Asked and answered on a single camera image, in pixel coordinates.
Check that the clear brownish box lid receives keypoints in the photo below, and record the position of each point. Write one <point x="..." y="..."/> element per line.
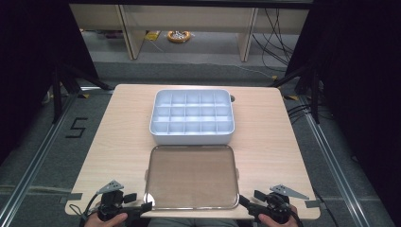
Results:
<point x="191" y="176"/>

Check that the person's right hand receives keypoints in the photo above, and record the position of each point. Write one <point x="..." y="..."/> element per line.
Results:
<point x="277" y="222"/>

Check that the yellow packet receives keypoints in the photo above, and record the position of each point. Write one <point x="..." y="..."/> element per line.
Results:
<point x="152" y="35"/>

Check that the metal floor rail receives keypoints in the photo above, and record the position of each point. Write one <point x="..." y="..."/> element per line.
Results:
<point x="334" y="170"/>
<point x="38" y="157"/>

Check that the small dark table knob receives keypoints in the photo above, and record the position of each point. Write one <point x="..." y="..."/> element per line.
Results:
<point x="232" y="98"/>

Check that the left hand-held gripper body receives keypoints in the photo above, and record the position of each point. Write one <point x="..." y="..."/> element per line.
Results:
<point x="112" y="197"/>

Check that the person's left hand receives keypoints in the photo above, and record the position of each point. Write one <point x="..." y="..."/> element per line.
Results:
<point x="105" y="220"/>

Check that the black metal stand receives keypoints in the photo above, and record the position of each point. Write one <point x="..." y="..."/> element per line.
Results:
<point x="310" y="85"/>
<point x="63" y="85"/>

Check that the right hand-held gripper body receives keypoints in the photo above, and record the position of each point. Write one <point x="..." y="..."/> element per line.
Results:
<point x="279" y="201"/>

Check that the white compartment organizer box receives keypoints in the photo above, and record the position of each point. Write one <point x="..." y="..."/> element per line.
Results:
<point x="192" y="116"/>

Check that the black curtain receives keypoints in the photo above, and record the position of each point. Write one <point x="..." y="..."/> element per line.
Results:
<point x="362" y="78"/>
<point x="31" y="63"/>

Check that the grey tape strip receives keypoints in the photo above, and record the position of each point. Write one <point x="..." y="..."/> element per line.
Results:
<point x="313" y="203"/>

